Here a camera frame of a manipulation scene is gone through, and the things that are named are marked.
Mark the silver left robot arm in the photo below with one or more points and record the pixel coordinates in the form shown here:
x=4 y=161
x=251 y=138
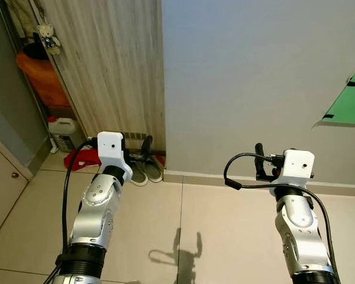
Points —
x=97 y=201

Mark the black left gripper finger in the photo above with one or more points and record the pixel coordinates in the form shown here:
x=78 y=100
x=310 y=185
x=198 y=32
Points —
x=147 y=145

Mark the beige cabinet with knob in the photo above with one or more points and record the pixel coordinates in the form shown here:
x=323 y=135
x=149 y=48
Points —
x=3 y=183

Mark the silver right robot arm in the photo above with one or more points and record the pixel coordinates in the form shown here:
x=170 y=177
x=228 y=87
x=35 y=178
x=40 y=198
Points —
x=296 y=231

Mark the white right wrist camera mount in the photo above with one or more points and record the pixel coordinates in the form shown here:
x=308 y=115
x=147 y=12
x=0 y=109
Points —
x=299 y=165

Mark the orange bag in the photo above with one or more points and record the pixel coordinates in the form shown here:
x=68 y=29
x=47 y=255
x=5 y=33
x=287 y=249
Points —
x=44 y=83

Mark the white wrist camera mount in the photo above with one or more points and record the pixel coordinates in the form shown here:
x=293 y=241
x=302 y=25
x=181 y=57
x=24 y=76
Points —
x=299 y=165
x=109 y=148

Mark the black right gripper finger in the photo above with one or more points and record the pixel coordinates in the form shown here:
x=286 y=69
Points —
x=259 y=156

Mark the red cloth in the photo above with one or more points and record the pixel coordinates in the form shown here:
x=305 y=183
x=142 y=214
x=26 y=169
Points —
x=83 y=161

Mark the white jug with red cap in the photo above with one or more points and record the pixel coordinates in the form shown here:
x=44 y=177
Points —
x=64 y=131

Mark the green board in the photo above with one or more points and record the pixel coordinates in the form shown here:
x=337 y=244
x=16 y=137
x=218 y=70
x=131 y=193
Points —
x=349 y=100

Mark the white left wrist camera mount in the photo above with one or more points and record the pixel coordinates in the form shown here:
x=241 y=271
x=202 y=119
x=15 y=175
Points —
x=109 y=148

